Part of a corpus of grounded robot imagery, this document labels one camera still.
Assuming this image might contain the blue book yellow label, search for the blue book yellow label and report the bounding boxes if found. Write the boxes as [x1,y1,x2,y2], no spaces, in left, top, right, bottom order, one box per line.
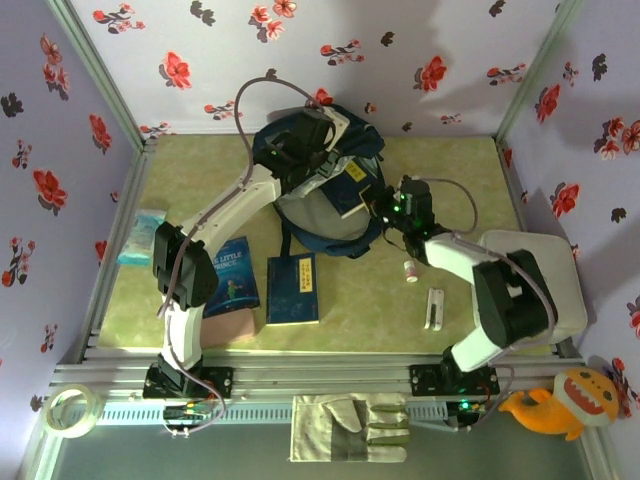
[265,252,321,327]
[319,159,375,221]

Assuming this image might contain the navy blue backpack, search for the navy blue backpack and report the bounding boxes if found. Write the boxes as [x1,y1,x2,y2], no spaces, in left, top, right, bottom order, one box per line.
[251,103,387,260]

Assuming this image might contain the white stapler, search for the white stapler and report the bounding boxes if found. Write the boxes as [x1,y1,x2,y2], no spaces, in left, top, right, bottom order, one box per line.
[423,287,446,332]

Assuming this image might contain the Little Prince book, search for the Little Prince book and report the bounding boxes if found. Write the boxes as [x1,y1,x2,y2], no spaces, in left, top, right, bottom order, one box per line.
[202,235,262,319]

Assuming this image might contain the white square storage case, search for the white square storage case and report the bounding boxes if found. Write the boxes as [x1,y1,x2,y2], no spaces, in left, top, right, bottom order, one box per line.
[477,229,589,346]

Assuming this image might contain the blue tissue pack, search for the blue tissue pack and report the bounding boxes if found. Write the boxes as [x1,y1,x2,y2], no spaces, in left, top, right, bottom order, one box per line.
[117,208,168,267]

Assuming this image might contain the small circuit board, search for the small circuit board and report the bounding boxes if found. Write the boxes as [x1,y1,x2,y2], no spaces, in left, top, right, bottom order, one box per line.
[447,398,489,431]
[163,399,211,439]

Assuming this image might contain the grey work glove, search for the grey work glove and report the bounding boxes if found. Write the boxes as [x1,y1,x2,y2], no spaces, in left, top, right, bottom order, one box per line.
[288,392,412,464]

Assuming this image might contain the orange plush toy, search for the orange plush toy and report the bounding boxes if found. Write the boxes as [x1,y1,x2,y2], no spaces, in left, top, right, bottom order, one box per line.
[498,367,621,442]

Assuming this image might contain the clear tape roll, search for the clear tape roll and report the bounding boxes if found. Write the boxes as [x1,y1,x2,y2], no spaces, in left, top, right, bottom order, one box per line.
[40,383,104,440]

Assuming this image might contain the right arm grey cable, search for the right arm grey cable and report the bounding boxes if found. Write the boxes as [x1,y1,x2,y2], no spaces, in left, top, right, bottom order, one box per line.
[422,177,559,431]

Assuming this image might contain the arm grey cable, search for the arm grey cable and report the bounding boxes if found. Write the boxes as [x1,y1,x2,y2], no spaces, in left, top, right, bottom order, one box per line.
[422,177,559,431]
[157,74,331,321]

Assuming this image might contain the left arm grey cable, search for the left arm grey cable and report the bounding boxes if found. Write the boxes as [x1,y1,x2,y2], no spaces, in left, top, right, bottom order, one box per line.
[157,74,331,321]

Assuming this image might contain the aluminium side rail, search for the aluminium side rail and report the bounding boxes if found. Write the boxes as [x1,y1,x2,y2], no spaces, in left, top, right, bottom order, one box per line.
[494,137,584,361]
[77,139,159,364]

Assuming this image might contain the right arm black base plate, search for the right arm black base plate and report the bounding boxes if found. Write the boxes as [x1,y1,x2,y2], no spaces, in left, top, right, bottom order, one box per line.
[408,363,500,397]

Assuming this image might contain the aluminium frame rail long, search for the aluminium frame rail long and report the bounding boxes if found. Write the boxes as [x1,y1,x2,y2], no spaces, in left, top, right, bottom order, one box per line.
[49,349,586,401]

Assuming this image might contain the aluminium corner post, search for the aluminium corner post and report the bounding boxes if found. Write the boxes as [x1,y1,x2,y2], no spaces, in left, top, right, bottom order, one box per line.
[494,0,586,144]
[44,0,151,151]

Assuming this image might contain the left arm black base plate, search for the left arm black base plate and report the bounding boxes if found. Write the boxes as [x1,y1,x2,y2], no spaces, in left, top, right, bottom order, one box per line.
[143,366,235,400]

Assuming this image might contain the slotted grey cable tray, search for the slotted grey cable tray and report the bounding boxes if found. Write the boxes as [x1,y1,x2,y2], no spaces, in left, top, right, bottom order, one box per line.
[97,402,451,426]

